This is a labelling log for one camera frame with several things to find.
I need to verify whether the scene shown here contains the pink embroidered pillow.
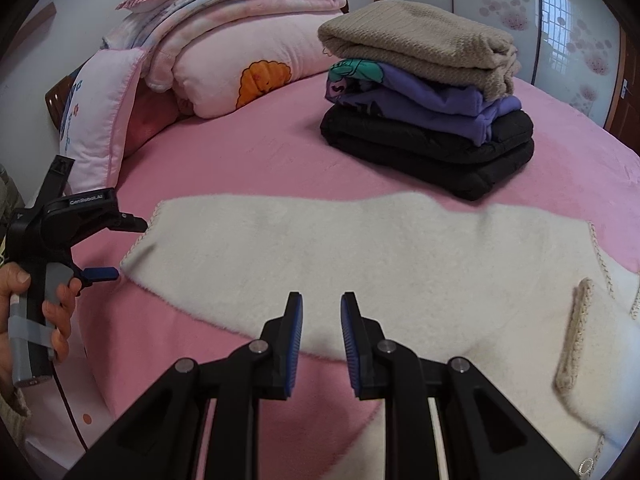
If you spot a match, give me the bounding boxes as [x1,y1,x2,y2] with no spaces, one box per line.
[60,49,145,194]

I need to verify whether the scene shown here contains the pink wall shelf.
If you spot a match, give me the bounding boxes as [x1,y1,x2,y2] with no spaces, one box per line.
[6,2,56,54]

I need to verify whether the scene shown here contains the purple folded garment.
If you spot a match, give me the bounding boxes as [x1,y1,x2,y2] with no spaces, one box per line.
[326,58,522,145]

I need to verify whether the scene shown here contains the white sliding wardrobe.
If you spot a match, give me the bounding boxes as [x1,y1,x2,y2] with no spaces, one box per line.
[407,0,625,128]

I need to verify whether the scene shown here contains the black folded garment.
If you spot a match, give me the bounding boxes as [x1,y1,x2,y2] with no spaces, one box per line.
[320,104,535,202]

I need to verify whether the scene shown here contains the folded pink floral quilts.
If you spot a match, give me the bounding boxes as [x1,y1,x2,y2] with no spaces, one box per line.
[103,0,347,118]

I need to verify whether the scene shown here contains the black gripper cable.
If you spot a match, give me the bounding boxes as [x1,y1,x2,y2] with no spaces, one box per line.
[49,358,91,453]

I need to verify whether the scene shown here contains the pink bed sheet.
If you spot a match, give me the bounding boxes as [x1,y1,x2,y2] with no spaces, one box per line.
[63,76,639,479]

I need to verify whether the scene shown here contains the beige sleeve forearm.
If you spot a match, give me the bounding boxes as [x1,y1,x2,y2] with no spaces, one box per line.
[1,167,30,426]

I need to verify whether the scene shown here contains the beige knit folded sweater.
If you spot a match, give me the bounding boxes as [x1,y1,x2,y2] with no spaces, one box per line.
[318,0,520,102]

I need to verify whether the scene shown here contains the person's left hand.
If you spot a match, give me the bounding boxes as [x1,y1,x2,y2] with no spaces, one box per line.
[0,261,83,386]

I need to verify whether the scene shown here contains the cream fuzzy cardigan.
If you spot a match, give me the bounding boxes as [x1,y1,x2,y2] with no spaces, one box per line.
[120,193,639,479]

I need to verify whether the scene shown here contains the wooden headboard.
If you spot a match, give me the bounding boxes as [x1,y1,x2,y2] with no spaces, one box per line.
[44,75,75,130]

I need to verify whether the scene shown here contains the brown wooden door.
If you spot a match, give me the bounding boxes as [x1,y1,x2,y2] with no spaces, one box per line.
[604,29,640,154]

